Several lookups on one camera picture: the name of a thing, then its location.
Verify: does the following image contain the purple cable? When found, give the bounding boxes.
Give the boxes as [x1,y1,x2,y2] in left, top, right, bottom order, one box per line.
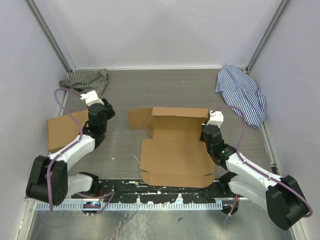
[212,105,314,222]
[47,87,116,218]

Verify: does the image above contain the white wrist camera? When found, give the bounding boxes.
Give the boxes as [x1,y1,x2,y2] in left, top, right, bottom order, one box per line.
[80,90,104,107]
[206,110,224,128]

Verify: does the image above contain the blue white striped cloth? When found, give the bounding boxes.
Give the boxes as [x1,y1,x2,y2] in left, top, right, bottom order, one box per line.
[215,65,267,129]

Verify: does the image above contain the left aluminium frame post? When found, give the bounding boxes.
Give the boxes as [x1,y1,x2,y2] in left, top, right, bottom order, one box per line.
[25,0,77,72]

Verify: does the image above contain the black white striped cloth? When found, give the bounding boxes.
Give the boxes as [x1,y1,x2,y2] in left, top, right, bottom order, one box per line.
[58,68,109,97]

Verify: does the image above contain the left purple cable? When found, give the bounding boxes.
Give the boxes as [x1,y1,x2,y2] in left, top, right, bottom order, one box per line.
[47,87,116,218]

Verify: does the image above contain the brown cardboard box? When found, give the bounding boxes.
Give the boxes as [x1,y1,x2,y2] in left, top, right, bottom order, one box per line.
[127,106,215,188]
[47,110,88,153]

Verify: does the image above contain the aluminium frame post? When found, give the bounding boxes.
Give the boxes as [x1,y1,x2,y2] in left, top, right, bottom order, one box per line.
[245,0,292,74]
[25,0,77,72]

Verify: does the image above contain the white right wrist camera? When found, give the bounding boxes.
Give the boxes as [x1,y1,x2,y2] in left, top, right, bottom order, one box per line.
[206,110,224,128]

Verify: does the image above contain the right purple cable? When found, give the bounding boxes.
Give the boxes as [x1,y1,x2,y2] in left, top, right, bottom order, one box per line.
[212,105,314,222]

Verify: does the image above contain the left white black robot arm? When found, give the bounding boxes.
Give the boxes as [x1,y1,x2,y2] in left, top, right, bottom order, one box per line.
[25,98,116,207]

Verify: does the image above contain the aluminium front rail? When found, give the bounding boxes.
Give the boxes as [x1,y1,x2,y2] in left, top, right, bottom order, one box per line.
[24,178,298,201]

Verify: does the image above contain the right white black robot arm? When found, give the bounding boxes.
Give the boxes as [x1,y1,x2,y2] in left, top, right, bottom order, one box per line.
[200,123,313,231]

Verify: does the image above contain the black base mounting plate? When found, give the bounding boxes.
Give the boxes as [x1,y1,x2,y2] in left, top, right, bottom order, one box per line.
[85,179,236,204]

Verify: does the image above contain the right aluminium frame post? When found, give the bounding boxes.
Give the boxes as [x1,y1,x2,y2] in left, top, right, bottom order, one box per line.
[245,0,292,74]

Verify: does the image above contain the white slotted cable duct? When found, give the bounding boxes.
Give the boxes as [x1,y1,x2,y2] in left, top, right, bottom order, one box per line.
[35,201,223,211]

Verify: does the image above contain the folded brown cardboard box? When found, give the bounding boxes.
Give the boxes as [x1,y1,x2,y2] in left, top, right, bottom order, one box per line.
[47,110,88,153]

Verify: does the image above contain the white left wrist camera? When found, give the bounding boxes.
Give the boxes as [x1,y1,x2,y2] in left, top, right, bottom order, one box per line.
[80,90,104,107]

